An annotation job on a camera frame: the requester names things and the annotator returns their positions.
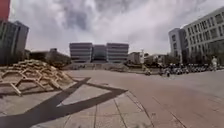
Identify wooden lattice structure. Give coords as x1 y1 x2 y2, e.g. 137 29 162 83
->
0 59 75 98

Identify person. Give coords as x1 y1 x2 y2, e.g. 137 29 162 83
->
211 55 219 72

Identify small pale building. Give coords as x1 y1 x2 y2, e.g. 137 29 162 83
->
127 50 145 65

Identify red building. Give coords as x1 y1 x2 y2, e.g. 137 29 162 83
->
0 0 12 23

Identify dark grey tower building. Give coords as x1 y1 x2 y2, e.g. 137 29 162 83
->
0 19 30 65

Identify grey paved plaza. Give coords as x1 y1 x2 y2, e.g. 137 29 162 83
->
0 68 224 128

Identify large pale windowed building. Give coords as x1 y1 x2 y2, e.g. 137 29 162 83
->
168 6 224 66

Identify dark bushes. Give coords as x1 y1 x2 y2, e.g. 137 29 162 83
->
27 48 73 70

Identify grey banded building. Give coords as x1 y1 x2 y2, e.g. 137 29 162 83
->
68 41 130 65

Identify row of parked scooters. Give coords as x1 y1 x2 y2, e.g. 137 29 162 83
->
143 63 224 78

